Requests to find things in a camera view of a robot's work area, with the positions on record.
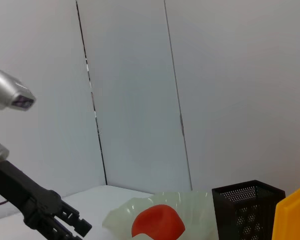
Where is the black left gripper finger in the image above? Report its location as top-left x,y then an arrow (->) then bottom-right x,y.
53,199 -> 93,238
39,216 -> 83,240

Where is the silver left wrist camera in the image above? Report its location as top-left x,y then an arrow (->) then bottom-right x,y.
0,69 -> 37,112

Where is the yellow plastic bin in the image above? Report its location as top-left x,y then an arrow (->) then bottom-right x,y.
271,181 -> 300,240

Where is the pale green wavy fruit plate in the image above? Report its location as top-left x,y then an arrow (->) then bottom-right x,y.
101,191 -> 220,240

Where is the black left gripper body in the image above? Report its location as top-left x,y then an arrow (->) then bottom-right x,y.
0,160 -> 63,230

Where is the black mesh pen holder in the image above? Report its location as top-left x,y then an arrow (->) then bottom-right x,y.
211,179 -> 286,240

